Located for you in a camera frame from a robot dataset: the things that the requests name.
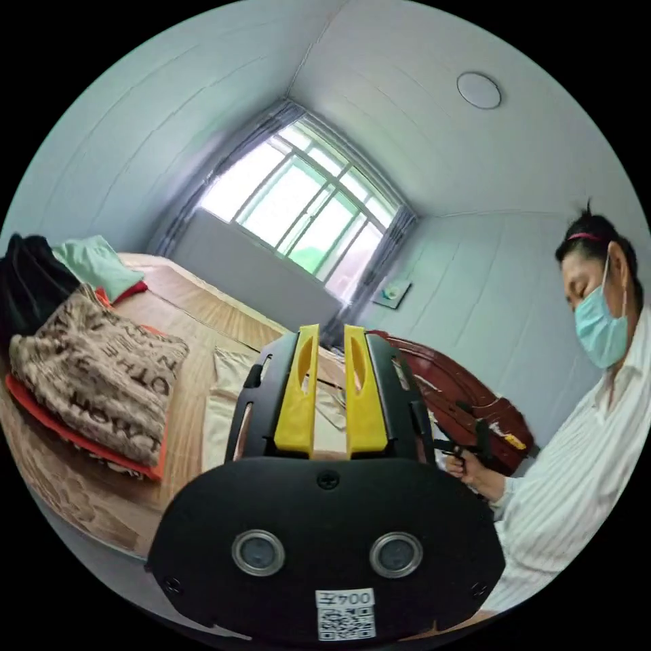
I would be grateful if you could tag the pale pink t-shirt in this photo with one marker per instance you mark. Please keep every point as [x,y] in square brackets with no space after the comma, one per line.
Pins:
[222,402]

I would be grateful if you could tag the pile of clothes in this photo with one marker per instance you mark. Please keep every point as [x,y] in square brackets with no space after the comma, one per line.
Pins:
[96,376]

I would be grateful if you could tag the person's body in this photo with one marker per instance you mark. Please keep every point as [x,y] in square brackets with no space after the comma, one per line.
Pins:
[564,483]

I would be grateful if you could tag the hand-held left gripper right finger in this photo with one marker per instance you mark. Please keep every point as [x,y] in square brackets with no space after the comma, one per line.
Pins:
[365,407]

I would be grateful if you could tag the grey curtain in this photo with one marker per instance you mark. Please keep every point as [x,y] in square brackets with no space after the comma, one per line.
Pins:
[178,229]
[379,259]

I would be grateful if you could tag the wall socket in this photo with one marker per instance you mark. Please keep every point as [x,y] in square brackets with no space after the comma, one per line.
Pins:
[392,293]

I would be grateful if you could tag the person's right hand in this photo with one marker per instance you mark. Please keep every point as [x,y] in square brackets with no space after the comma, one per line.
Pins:
[470,470]

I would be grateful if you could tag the person's right forearm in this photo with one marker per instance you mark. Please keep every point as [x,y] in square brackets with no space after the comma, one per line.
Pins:
[501,496]

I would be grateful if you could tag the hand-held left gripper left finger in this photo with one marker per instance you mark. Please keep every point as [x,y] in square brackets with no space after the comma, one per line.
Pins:
[295,407]

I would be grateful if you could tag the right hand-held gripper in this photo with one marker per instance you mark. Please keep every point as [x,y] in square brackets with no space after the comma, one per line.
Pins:
[452,447]

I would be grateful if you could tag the bed with woven mat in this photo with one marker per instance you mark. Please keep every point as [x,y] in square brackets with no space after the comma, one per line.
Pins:
[188,318]

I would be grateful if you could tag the window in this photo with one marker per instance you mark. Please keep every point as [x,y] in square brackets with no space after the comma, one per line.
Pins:
[305,203]

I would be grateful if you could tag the round ceiling lamp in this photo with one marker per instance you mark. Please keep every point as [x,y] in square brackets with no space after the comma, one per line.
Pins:
[478,90]

